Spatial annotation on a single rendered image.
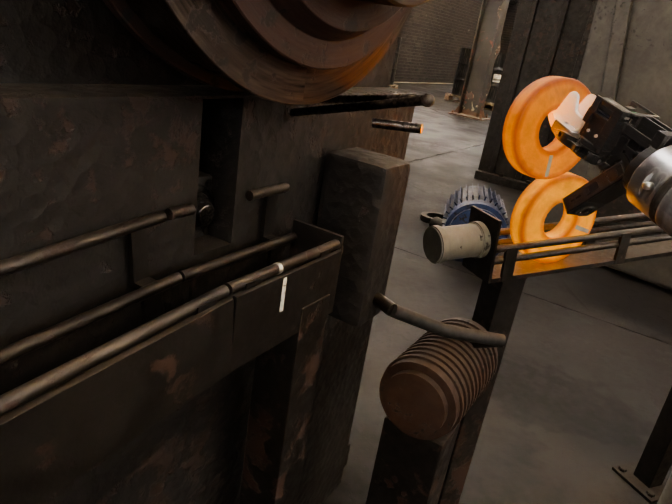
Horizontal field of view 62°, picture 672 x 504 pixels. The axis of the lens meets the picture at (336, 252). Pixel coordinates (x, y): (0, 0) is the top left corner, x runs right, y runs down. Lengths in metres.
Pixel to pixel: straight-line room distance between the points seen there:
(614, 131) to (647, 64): 2.33
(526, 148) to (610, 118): 0.14
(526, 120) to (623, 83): 2.30
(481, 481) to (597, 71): 2.28
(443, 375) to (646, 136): 0.41
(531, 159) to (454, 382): 0.36
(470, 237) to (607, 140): 0.23
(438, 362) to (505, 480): 0.74
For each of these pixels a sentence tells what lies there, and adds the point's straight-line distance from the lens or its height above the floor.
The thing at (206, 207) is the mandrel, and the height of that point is 0.75.
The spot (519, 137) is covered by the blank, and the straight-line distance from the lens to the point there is 0.90.
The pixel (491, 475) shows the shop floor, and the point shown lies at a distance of 1.53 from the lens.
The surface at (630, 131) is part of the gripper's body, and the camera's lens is 0.84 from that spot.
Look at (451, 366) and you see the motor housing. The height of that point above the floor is 0.53.
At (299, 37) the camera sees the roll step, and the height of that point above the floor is 0.94.
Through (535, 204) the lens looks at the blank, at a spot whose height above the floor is 0.74.
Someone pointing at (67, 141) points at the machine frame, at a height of 0.84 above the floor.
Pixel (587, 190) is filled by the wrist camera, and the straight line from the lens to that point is 0.86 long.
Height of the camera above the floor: 0.95
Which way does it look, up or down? 21 degrees down
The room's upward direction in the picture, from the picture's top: 9 degrees clockwise
